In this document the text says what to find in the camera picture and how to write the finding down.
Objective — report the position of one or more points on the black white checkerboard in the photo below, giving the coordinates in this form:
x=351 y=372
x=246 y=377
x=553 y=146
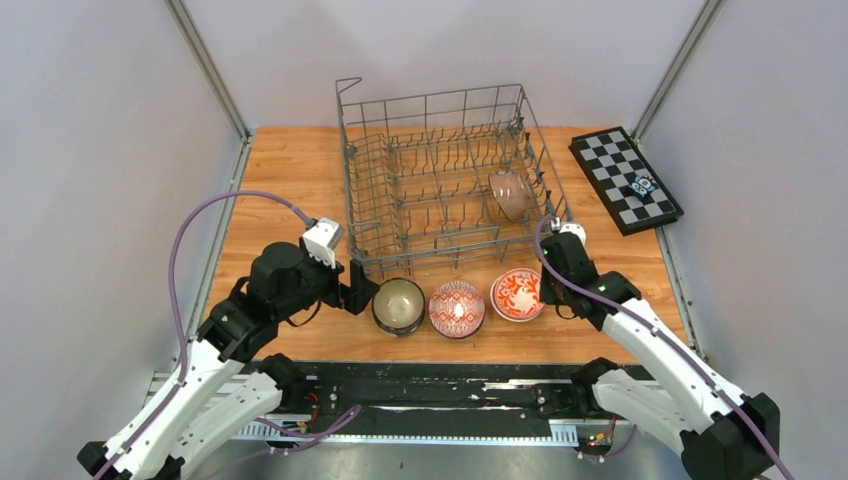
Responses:
x=610 y=159

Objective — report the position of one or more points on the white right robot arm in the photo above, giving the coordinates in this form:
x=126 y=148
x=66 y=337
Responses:
x=717 y=430

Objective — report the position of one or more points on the right aluminium frame post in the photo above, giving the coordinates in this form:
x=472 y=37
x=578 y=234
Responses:
x=686 y=49

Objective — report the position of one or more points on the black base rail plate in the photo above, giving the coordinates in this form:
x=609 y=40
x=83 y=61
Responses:
x=431 y=403

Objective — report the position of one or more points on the aluminium frame post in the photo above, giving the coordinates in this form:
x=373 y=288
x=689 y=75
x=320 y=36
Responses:
x=193 y=38
x=686 y=49

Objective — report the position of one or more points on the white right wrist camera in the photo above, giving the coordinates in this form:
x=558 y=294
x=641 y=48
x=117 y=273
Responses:
x=570 y=227

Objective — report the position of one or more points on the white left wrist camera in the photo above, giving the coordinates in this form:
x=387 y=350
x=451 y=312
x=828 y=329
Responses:
x=321 y=240

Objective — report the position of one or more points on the orange geometric pattern bowl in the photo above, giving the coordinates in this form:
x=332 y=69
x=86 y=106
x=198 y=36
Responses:
x=456 y=310

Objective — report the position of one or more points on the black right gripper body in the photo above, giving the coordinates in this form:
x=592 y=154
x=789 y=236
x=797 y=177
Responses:
x=552 y=289

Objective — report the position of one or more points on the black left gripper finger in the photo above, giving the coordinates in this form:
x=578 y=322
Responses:
x=359 y=280
x=358 y=295

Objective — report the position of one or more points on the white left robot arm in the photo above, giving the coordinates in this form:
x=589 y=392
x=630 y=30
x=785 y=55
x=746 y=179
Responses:
x=175 y=427

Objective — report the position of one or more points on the orange floral pattern bowl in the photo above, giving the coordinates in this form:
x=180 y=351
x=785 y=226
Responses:
x=515 y=295

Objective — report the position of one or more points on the small blue owl figure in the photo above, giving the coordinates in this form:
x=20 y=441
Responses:
x=643 y=186

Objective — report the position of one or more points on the black bowl beige inside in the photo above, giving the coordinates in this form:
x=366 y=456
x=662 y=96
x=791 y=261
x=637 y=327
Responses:
x=398 y=307

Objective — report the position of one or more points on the left aluminium frame post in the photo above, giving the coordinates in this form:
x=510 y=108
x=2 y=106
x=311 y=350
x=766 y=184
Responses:
x=193 y=38

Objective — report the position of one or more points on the clear glass bowl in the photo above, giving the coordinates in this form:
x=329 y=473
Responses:
x=512 y=193

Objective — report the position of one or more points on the grey wire dish rack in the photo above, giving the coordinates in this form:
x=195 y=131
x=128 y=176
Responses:
x=416 y=175

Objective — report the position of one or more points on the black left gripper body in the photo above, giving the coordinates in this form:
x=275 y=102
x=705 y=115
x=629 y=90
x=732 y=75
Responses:
x=320 y=282

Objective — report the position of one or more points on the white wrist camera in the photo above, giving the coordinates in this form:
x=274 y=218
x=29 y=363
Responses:
x=570 y=227
x=321 y=240

